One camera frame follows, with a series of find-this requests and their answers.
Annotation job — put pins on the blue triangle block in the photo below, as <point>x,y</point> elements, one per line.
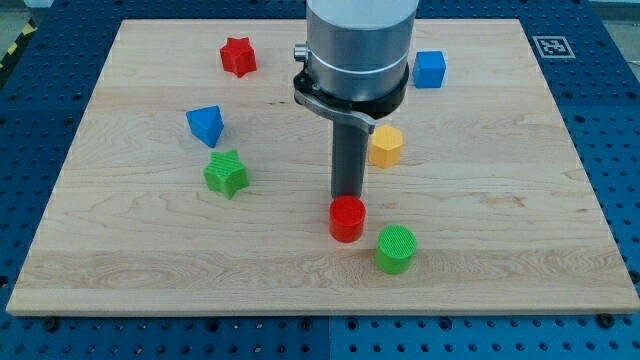
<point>206,124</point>

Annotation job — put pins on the white fiducial marker tag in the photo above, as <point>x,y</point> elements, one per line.
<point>553,47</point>

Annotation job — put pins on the red cylinder block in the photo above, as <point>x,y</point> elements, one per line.
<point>347,215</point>

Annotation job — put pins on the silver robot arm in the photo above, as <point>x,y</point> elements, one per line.
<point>355,71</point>

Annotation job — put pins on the black clamp ring with lever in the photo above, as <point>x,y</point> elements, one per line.
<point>359,114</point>

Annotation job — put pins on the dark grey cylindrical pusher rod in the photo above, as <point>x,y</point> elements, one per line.
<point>349,149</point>

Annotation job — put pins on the blue cube block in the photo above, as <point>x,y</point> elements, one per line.
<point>429,69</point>

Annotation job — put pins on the red star block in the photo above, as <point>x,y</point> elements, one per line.
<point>238,56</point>

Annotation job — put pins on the green cylinder block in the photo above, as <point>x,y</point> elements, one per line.
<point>396,247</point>

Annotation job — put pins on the light wooden board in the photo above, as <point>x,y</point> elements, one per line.
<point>488,181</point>

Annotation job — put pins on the yellow hexagon block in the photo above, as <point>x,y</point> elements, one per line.
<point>386,145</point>

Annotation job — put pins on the green star block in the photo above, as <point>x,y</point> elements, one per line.
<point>225,173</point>

